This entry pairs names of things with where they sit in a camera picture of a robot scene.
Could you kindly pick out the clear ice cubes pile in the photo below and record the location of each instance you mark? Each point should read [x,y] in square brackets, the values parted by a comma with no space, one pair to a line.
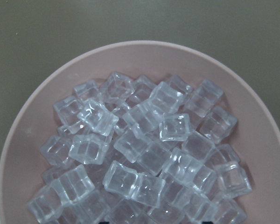
[130,151]

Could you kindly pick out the pink bowl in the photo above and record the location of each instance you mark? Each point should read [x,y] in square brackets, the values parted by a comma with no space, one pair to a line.
[256,138]

